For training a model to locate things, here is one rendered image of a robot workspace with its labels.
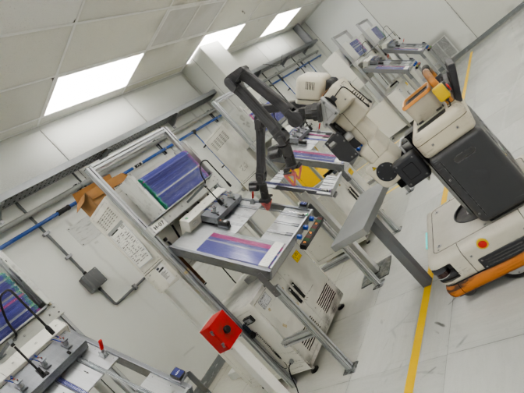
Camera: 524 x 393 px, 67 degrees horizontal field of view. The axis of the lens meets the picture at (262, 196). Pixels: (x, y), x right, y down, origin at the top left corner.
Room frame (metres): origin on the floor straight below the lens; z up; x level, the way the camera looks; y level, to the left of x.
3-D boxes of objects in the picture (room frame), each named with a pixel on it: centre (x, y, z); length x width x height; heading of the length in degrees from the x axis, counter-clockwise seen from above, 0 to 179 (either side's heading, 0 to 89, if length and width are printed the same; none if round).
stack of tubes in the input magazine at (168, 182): (2.82, 0.39, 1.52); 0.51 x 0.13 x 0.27; 140
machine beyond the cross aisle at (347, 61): (6.69, -2.69, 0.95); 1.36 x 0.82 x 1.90; 50
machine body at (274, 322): (2.85, 0.52, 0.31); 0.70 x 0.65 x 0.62; 140
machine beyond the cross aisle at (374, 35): (7.79, -3.63, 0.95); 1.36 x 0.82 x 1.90; 50
